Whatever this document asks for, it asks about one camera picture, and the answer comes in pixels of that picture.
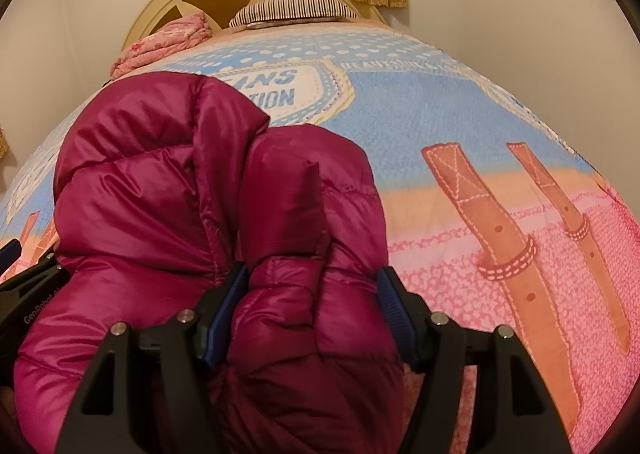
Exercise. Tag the blue pink printed bedspread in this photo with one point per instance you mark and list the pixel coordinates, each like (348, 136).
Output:
(489, 215)

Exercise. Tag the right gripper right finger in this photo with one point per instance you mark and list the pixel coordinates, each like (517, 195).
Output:
(513, 410)

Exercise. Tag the striped pillow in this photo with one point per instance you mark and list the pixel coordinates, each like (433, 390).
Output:
(292, 10)

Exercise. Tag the magenta puffer jacket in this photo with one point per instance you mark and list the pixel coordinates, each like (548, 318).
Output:
(163, 183)

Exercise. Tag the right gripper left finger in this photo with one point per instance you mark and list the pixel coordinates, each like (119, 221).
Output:
(146, 390)

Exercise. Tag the folded pink blanket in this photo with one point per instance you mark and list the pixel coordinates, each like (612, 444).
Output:
(175, 36)

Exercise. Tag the beige curtain left window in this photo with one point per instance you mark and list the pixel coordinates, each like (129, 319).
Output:
(4, 146)

